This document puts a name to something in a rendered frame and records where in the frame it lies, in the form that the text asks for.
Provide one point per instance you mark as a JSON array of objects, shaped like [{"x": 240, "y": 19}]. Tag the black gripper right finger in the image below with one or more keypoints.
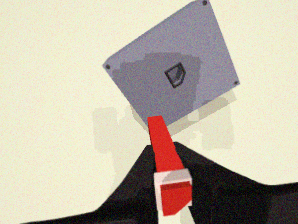
[{"x": 221, "y": 196}]

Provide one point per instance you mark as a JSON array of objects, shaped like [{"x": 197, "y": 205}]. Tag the red peg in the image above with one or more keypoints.
[{"x": 172, "y": 181}]

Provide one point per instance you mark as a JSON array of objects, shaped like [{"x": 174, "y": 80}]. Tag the grey sloped panel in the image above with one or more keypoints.
[{"x": 175, "y": 67}]

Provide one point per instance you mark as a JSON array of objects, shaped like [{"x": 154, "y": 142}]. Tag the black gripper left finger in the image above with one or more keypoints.
[{"x": 133, "y": 201}]

